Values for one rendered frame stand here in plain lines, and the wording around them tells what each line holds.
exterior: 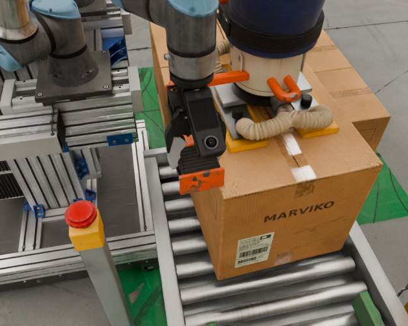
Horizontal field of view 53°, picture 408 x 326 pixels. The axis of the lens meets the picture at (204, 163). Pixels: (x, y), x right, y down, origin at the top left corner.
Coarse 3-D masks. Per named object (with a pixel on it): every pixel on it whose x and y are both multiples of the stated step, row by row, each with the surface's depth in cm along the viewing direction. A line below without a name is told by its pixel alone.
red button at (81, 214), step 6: (72, 204) 91; (78, 204) 91; (84, 204) 91; (90, 204) 91; (66, 210) 91; (72, 210) 90; (78, 210) 90; (84, 210) 90; (90, 210) 90; (66, 216) 90; (72, 216) 89; (78, 216) 89; (84, 216) 89; (90, 216) 89; (72, 222) 89; (78, 222) 88; (84, 222) 89; (90, 222) 89
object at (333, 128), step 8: (304, 96) 105; (312, 96) 109; (296, 104) 107; (304, 104) 106; (312, 104) 107; (320, 104) 108; (304, 112) 105; (320, 128) 102; (328, 128) 102; (336, 128) 102; (304, 136) 101; (312, 136) 102
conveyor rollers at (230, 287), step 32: (192, 224) 147; (192, 288) 130; (224, 288) 130; (256, 288) 132; (320, 288) 131; (352, 288) 130; (192, 320) 123; (224, 320) 123; (320, 320) 123; (352, 320) 123
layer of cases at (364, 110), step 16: (160, 32) 237; (224, 32) 237; (160, 48) 226; (320, 48) 226; (336, 48) 226; (160, 64) 215; (320, 64) 215; (336, 64) 215; (160, 80) 229; (320, 80) 205; (336, 80) 205; (352, 80) 205; (160, 96) 254; (336, 96) 196; (352, 96) 196; (368, 96) 196; (352, 112) 189; (368, 112) 189; (384, 112) 189; (368, 128) 190; (384, 128) 192; (368, 144) 199
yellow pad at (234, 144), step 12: (216, 96) 109; (216, 108) 107; (228, 108) 106; (240, 108) 102; (228, 120) 103; (252, 120) 103; (228, 132) 101; (228, 144) 98; (240, 144) 98; (252, 144) 98; (264, 144) 99
